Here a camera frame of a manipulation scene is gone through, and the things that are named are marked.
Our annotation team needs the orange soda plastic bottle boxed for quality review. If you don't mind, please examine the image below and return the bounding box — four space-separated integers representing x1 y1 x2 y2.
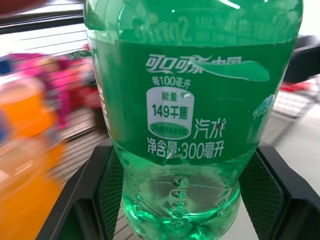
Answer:
0 57 66 240

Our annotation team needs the white wire rack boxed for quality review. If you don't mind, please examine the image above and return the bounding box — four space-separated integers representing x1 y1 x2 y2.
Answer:
271 76 320 120

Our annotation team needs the red snack bag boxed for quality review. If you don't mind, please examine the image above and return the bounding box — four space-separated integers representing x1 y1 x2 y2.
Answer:
72 44 103 111

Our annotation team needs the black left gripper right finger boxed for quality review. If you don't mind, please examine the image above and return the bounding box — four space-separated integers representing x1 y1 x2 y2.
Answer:
236 141 320 240

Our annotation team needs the green Sprite plastic bottle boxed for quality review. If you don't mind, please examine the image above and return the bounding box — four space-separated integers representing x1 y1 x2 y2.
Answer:
83 0 304 240

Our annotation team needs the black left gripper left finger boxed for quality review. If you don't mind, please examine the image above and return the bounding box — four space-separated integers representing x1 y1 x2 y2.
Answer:
35 137 126 240

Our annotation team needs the black basket rim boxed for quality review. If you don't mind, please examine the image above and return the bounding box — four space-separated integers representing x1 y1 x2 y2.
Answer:
284 34 320 83

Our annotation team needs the pink snack bag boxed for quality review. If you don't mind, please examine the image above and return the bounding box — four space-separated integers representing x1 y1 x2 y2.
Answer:
14 52 83 131

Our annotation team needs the black conveyor frame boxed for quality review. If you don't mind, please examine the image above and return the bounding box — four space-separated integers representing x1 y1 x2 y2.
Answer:
0 9 86 36

